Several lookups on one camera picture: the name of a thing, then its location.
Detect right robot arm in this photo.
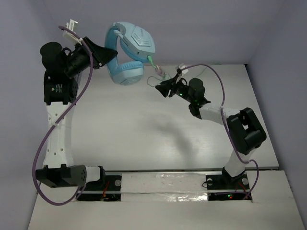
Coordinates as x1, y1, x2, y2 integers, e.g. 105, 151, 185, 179
155, 77, 267, 188

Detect light blue headphones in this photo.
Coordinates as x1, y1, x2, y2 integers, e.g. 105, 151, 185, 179
105, 22, 155, 86

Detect white front panel board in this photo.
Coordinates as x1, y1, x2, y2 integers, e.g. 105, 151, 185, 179
29, 171, 304, 230

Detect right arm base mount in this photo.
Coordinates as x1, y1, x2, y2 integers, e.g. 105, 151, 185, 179
201, 173, 252, 201

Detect green headphone cable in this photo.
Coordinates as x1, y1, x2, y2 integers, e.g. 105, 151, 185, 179
146, 55, 216, 87

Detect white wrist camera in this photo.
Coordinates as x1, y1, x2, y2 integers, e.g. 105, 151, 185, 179
62, 19, 82, 45
175, 63, 189, 82

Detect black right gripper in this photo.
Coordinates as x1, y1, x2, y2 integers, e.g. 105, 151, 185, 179
156, 75, 194, 104

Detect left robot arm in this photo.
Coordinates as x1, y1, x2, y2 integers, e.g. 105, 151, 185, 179
33, 37, 118, 189

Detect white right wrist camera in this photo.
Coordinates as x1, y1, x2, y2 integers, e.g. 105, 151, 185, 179
175, 63, 189, 82

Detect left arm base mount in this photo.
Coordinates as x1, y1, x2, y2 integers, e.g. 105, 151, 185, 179
76, 175, 122, 202

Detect aluminium rail strip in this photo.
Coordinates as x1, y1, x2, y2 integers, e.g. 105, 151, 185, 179
105, 167, 280, 173

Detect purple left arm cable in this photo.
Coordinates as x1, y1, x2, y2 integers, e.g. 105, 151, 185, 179
32, 25, 93, 207

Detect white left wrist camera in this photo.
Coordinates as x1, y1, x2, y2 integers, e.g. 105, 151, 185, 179
62, 19, 82, 45

